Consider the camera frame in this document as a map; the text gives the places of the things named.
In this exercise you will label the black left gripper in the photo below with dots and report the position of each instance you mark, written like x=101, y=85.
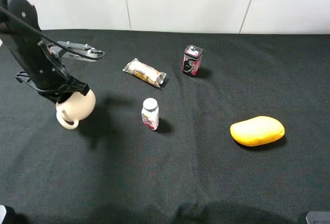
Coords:
x=44, y=71

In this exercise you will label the cream ceramic teapot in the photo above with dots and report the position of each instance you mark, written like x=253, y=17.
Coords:
x=76, y=108

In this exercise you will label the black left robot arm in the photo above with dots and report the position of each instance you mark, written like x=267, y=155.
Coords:
x=19, y=24

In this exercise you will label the grey right gripper part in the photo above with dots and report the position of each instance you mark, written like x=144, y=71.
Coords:
x=318, y=217

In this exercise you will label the clear wrapped snack bar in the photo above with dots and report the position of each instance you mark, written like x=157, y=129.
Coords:
x=145, y=73

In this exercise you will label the small white pink bottle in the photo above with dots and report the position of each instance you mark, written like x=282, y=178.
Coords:
x=150, y=113

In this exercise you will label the black tablecloth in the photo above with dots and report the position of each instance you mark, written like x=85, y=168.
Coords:
x=114, y=169

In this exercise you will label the black red gum tin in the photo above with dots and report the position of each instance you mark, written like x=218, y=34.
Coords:
x=192, y=60

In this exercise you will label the yellow mango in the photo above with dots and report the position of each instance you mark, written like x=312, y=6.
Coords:
x=257, y=131

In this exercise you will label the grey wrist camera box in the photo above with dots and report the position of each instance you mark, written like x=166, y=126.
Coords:
x=83, y=52

